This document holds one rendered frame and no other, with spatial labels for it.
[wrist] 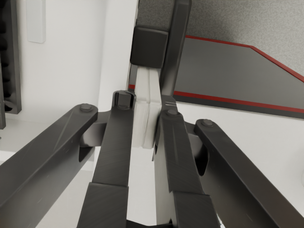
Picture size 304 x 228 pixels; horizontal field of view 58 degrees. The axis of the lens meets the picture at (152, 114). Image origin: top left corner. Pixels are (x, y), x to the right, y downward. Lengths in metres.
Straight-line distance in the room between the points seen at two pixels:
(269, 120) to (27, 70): 0.32
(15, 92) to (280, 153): 0.37
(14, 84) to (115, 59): 0.12
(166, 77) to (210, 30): 0.95
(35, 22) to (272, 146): 0.35
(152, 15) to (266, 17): 0.44
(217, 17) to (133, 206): 0.84
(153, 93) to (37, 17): 0.15
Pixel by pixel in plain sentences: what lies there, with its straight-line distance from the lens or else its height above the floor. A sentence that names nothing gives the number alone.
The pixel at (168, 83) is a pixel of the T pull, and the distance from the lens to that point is 0.20.
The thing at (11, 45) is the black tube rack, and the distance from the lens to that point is 0.26.
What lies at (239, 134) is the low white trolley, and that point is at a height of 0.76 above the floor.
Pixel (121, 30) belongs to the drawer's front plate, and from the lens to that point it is 0.18.
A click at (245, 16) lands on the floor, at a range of 1.17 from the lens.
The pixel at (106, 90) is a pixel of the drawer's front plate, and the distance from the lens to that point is 0.19.
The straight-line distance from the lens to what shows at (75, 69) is 0.29.
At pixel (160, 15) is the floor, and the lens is 1.11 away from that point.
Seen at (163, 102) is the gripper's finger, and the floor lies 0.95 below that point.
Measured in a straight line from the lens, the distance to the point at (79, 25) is 0.28.
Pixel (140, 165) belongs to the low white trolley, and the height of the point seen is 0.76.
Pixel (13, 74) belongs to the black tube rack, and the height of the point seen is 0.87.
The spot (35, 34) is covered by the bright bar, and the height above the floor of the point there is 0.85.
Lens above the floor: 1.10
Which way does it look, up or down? 64 degrees down
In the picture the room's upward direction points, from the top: 177 degrees clockwise
